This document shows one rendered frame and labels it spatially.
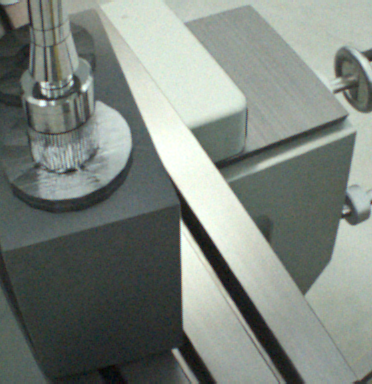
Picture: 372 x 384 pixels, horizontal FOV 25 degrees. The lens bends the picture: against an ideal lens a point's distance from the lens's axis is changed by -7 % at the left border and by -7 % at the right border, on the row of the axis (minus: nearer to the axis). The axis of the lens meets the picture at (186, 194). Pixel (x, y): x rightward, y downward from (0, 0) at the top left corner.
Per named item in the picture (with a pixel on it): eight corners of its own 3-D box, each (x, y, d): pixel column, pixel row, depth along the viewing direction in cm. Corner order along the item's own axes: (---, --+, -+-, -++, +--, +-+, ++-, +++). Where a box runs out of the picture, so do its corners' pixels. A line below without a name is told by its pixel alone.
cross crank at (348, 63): (352, 75, 141) (358, 26, 132) (391, 120, 134) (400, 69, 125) (277, 101, 137) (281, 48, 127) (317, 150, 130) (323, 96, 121)
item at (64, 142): (54, 185, 53) (44, 127, 49) (17, 143, 55) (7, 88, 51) (113, 147, 55) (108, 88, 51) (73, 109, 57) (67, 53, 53)
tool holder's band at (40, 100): (44, 127, 49) (42, 115, 48) (7, 88, 51) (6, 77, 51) (108, 88, 51) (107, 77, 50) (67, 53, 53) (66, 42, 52)
